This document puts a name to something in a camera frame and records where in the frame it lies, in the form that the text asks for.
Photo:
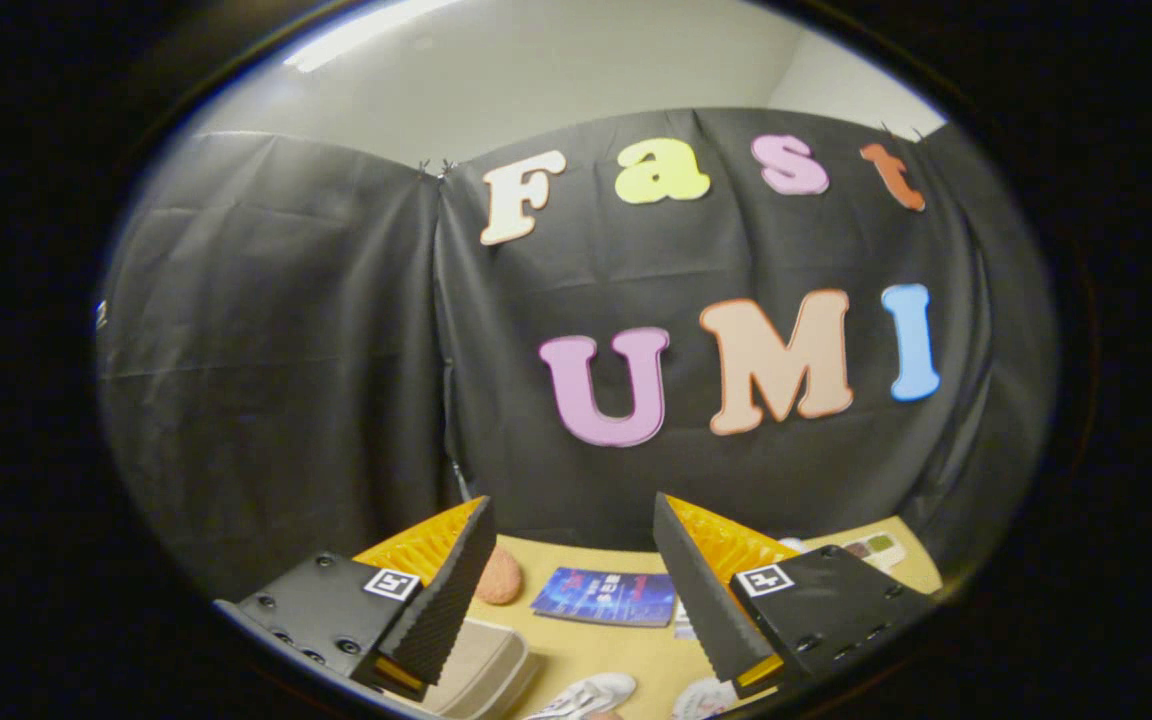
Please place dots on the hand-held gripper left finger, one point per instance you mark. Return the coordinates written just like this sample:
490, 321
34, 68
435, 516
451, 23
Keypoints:
448, 598

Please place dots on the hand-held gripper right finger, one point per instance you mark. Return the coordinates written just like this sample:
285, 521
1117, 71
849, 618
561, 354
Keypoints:
701, 605

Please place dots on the beige storage box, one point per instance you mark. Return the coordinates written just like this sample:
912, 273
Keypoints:
481, 668

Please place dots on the white shoe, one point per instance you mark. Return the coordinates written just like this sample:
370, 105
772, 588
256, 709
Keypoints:
581, 697
704, 698

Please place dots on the blue book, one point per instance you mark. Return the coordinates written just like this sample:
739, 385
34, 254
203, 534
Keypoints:
604, 596

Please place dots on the white card with colour patches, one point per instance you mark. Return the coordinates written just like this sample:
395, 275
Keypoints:
874, 547

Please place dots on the black backdrop cloth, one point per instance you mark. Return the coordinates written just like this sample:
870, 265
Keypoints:
356, 350

